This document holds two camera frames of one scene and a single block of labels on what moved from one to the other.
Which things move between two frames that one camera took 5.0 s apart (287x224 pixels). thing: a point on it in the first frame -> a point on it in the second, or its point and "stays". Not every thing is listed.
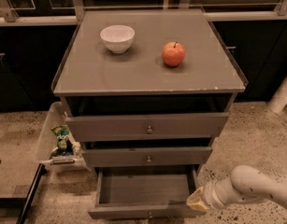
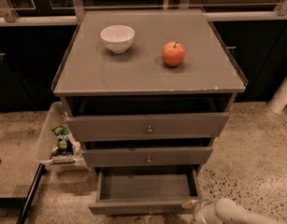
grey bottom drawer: (144, 192) stays
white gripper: (208, 195) -> (200, 211)
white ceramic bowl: (118, 37) stays
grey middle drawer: (146, 155) stays
